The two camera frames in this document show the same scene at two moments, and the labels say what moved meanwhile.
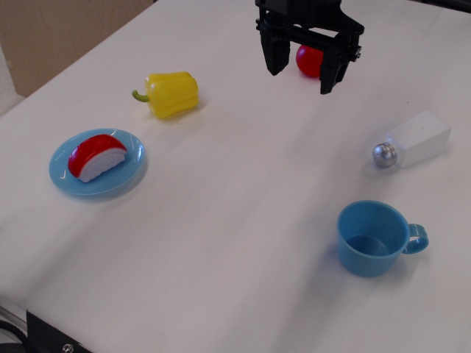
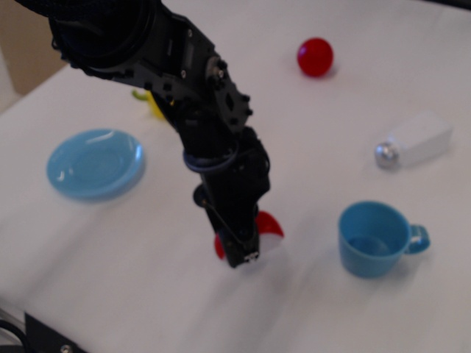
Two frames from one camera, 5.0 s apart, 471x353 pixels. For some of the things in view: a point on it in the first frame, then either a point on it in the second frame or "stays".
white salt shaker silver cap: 417,141 stays
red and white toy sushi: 93,155 -> 268,233
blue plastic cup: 373,236 stays
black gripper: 280,15 -> 235,172
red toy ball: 309,61 stays
